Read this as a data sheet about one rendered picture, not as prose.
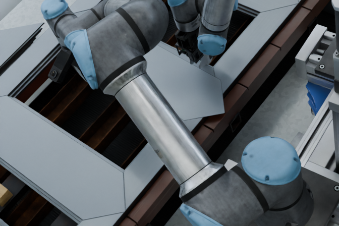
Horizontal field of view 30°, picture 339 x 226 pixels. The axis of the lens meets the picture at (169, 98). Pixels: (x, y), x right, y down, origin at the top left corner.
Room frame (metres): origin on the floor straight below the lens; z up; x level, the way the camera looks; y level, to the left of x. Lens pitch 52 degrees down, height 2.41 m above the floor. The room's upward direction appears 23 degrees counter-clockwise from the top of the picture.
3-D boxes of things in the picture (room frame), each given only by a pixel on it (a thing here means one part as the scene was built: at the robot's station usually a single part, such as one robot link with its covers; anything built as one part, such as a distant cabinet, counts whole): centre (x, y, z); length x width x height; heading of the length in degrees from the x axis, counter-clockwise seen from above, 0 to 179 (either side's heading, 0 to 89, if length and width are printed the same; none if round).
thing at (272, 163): (0.65, -0.14, 1.20); 0.13 x 0.12 x 0.14; 106
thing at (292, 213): (0.65, -0.14, 1.09); 0.15 x 0.15 x 0.10
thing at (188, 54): (1.29, -0.13, 0.99); 0.09 x 0.08 x 0.12; 122
